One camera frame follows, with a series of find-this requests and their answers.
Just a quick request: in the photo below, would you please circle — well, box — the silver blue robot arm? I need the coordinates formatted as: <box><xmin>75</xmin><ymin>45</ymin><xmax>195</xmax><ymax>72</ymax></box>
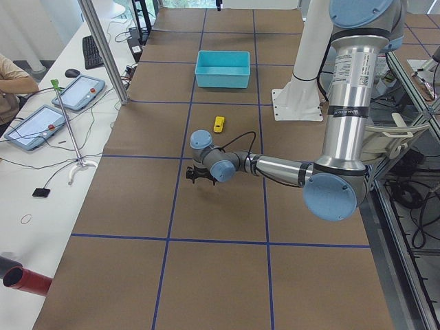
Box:
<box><xmin>186</xmin><ymin>1</ymin><xmax>407</xmax><ymax>221</ymax></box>

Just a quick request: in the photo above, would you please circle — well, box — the rubber band loop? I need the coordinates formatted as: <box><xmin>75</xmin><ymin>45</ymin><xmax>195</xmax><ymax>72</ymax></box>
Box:
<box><xmin>20</xmin><ymin>214</ymin><xmax>32</xmax><ymax>224</ymax></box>

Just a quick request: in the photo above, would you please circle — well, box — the metal rod grabber tool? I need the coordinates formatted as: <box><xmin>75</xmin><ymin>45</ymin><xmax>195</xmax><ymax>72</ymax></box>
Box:
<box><xmin>51</xmin><ymin>79</ymin><xmax>98</xmax><ymax>186</ymax></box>

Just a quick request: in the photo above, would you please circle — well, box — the small black square device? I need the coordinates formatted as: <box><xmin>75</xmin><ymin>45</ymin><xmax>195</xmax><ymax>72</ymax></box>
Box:
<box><xmin>32</xmin><ymin>188</ymin><xmax>50</xmax><ymax>198</ymax></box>

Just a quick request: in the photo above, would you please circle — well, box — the seated person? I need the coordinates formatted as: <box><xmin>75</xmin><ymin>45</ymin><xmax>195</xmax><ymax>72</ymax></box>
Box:
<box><xmin>1</xmin><ymin>54</ymin><xmax>39</xmax><ymax>134</ymax></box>

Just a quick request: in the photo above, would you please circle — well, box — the teal plastic bin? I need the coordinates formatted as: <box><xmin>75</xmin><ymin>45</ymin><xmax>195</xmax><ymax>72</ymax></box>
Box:
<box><xmin>195</xmin><ymin>50</ymin><xmax>251</xmax><ymax>89</ymax></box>

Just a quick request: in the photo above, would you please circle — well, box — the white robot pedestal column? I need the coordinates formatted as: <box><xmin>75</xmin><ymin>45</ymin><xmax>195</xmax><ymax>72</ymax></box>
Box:
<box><xmin>272</xmin><ymin>0</ymin><xmax>333</xmax><ymax>122</ymax></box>

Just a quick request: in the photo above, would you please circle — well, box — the aluminium frame post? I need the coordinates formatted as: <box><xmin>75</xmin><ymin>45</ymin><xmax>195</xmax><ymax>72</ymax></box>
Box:
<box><xmin>78</xmin><ymin>0</ymin><xmax>129</xmax><ymax>105</ymax></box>

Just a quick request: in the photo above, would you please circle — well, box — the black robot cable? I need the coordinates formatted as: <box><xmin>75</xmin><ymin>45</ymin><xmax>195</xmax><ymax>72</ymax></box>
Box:
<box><xmin>219</xmin><ymin>131</ymin><xmax>258</xmax><ymax>162</ymax></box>

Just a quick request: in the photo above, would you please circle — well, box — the far teach pendant tablet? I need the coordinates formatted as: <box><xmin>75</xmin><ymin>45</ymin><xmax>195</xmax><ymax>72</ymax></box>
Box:
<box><xmin>60</xmin><ymin>74</ymin><xmax>105</xmax><ymax>111</ymax></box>

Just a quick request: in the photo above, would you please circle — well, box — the yellow beetle toy car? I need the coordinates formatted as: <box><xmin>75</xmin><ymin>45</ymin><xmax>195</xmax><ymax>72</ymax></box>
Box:
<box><xmin>213</xmin><ymin>116</ymin><xmax>226</xmax><ymax>133</ymax></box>

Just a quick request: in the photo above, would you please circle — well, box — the black computer mouse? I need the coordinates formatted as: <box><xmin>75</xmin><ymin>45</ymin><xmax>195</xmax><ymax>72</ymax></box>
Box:
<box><xmin>65</xmin><ymin>68</ymin><xmax>80</xmax><ymax>78</ymax></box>

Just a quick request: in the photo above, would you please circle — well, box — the red cylinder bottle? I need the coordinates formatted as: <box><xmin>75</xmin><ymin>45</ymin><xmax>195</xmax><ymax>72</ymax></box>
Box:
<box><xmin>3</xmin><ymin>267</ymin><xmax>52</xmax><ymax>296</ymax></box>

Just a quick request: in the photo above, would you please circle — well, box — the black keyboard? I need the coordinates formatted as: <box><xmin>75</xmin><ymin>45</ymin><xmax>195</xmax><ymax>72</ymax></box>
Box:
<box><xmin>82</xmin><ymin>35</ymin><xmax>104</xmax><ymax>69</ymax></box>

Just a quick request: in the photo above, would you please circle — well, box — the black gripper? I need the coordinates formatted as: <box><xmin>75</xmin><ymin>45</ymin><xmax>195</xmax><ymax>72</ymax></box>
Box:
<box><xmin>186</xmin><ymin>166</ymin><xmax>218</xmax><ymax>185</ymax></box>

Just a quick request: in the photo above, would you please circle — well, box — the near teach pendant tablet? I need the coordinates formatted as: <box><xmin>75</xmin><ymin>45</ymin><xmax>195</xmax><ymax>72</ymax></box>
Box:
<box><xmin>4</xmin><ymin>105</ymin><xmax>65</xmax><ymax>151</ymax></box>

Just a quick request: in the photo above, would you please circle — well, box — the beige plastic chair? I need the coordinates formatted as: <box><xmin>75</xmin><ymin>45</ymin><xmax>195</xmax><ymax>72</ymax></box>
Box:
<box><xmin>360</xmin><ymin>113</ymin><xmax>430</xmax><ymax>165</ymax></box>

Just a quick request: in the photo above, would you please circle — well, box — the teach pendant tablet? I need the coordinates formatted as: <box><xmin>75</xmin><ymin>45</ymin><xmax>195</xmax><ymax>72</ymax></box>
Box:
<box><xmin>4</xmin><ymin>105</ymin><xmax>65</xmax><ymax>151</ymax></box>
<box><xmin>60</xmin><ymin>74</ymin><xmax>105</xmax><ymax>111</ymax></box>

